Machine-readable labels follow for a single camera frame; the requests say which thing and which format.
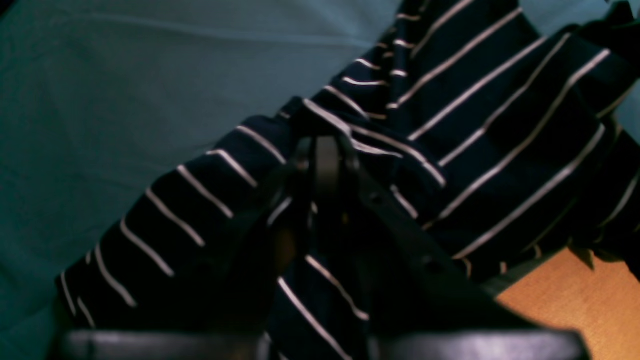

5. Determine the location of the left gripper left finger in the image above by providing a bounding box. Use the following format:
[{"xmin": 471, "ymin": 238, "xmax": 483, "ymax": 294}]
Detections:
[{"xmin": 55, "ymin": 137, "xmax": 316, "ymax": 360}]

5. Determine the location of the light blue table cloth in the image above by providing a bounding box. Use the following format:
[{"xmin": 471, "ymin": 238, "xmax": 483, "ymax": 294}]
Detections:
[{"xmin": 0, "ymin": 0, "xmax": 640, "ymax": 360}]

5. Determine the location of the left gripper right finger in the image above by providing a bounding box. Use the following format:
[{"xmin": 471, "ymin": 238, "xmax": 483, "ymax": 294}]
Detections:
[{"xmin": 315, "ymin": 136, "xmax": 591, "ymax": 360}]

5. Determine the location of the navy white striped t-shirt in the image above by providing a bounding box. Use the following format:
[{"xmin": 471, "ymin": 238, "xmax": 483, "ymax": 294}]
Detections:
[{"xmin": 55, "ymin": 0, "xmax": 640, "ymax": 360}]

